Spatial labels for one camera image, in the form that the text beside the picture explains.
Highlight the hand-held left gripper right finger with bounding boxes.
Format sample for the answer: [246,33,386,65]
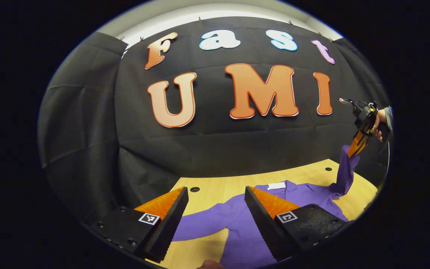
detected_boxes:
[244,186,349,262]

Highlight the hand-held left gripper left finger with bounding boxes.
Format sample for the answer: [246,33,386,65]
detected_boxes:
[89,186,189,263]

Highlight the black backdrop cloth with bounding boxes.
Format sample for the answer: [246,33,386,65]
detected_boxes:
[38,16,391,225]

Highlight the purple shirt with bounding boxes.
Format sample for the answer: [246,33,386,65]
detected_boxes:
[172,145,361,269]

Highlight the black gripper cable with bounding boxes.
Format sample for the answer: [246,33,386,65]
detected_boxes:
[384,141,392,180]

